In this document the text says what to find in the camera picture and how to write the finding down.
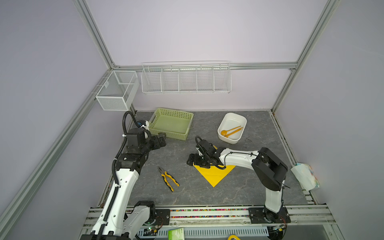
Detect yellow paper napkin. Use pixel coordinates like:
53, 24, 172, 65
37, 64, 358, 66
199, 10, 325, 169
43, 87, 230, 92
194, 166, 235, 188

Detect green perforated plastic basket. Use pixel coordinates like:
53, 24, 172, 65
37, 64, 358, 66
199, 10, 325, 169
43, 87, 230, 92
149, 108, 194, 141

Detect orange wooden fork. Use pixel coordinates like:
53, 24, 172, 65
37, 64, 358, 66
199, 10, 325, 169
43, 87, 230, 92
223, 127, 243, 138

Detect orange wooden spoon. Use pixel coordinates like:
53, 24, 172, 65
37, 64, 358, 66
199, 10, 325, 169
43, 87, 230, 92
220, 126, 242, 136

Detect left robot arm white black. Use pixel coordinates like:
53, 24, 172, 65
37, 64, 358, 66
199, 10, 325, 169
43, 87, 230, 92
80, 111, 166, 240

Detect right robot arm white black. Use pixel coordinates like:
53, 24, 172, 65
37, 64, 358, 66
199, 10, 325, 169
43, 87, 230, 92
187, 136, 291, 224

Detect yellow black pliers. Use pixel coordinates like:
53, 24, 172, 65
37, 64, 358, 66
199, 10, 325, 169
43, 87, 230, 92
158, 167, 180, 192

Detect white oval plastic tub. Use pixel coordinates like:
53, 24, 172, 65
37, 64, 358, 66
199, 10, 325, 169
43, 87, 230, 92
218, 113, 247, 145

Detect small white mesh basket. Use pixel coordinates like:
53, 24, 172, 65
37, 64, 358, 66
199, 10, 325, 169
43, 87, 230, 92
96, 71, 140, 112

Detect green white small box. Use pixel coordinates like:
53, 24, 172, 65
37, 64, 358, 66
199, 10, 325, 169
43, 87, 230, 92
168, 228, 185, 240

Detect yellow tape measure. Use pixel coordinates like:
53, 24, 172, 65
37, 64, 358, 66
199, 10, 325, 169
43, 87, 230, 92
228, 235, 240, 240

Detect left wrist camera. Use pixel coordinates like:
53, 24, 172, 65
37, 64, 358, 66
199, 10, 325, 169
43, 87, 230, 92
137, 120, 150, 130

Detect long white wire shelf basket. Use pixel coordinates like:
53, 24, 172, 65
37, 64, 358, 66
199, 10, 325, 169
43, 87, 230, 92
142, 61, 232, 94

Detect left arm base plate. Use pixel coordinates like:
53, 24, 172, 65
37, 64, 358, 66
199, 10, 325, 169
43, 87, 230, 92
144, 209, 171, 226

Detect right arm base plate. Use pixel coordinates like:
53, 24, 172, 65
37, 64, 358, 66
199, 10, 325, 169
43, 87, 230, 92
248, 207, 291, 224

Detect aluminium frame rail base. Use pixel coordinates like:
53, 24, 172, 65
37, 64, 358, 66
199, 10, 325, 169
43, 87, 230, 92
80, 205, 343, 240

